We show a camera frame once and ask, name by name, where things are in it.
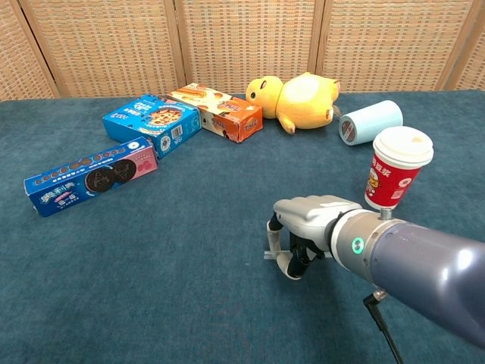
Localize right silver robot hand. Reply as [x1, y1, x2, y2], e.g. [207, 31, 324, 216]
[266, 194, 365, 281]

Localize transparent plastic straw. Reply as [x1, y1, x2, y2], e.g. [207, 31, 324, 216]
[263, 249, 335, 262]

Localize red paper cup white lid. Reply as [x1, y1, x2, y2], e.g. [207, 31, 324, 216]
[364, 125, 435, 212]

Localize light blue roll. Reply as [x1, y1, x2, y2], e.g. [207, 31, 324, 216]
[338, 99, 404, 146]

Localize yellow plush duck toy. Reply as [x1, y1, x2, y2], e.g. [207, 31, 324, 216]
[245, 71, 342, 135]

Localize orange biscuit box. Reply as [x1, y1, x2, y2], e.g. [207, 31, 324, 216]
[166, 83, 264, 144]

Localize blue felt table cover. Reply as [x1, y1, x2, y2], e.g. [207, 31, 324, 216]
[0, 89, 485, 364]

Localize blue chocolate chip cookie box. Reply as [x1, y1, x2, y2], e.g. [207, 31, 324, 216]
[102, 93, 202, 160]

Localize woven rattan folding screen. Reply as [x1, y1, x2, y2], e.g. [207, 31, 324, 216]
[0, 0, 485, 102]

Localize long blue Oreo box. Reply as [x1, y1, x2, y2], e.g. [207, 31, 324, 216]
[23, 136, 159, 218]

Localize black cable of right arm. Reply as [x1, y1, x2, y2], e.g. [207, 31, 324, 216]
[362, 290, 405, 364]

